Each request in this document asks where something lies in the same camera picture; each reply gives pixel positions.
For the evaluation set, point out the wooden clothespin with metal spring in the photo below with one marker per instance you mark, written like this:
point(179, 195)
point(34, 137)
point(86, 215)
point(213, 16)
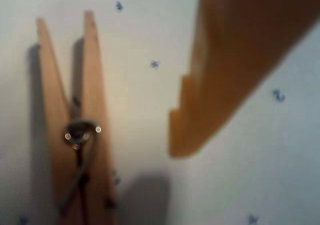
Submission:
point(95, 97)

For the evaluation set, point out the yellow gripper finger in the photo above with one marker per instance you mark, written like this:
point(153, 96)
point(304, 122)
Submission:
point(225, 60)

